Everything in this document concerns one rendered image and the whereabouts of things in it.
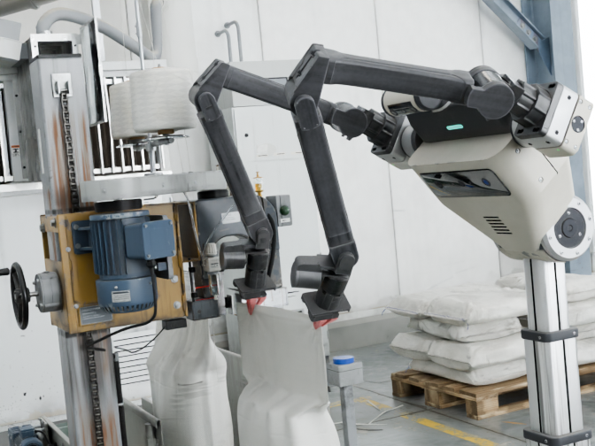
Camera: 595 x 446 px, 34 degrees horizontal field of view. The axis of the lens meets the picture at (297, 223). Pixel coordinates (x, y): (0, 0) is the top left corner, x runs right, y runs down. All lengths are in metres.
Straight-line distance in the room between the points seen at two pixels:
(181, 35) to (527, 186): 4.00
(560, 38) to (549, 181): 6.10
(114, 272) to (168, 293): 0.29
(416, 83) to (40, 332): 3.73
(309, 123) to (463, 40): 6.32
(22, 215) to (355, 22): 3.38
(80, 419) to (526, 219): 1.28
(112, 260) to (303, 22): 5.18
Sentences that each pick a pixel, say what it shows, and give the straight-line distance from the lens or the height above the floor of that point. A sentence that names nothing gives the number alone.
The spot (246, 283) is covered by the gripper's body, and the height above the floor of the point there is 1.11.
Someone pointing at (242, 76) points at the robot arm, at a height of 1.64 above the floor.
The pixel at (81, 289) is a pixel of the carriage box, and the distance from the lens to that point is 2.59.
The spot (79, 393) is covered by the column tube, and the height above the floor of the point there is 0.86.
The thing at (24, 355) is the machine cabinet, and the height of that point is 0.56.
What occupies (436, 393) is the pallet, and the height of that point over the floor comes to 0.09.
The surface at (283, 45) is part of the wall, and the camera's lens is 7.31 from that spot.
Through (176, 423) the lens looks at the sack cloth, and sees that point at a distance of 3.04.
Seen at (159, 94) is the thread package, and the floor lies 1.62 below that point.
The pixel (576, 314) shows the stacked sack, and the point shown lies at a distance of 5.64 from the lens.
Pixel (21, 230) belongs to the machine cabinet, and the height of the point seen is 1.22.
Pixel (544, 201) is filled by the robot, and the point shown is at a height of 1.27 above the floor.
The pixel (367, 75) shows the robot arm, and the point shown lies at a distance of 1.90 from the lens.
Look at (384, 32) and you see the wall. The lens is 7.75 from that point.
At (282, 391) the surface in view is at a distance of 2.47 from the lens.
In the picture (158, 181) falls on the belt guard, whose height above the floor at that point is 1.40.
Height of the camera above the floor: 1.39
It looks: 3 degrees down
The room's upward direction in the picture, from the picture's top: 5 degrees counter-clockwise
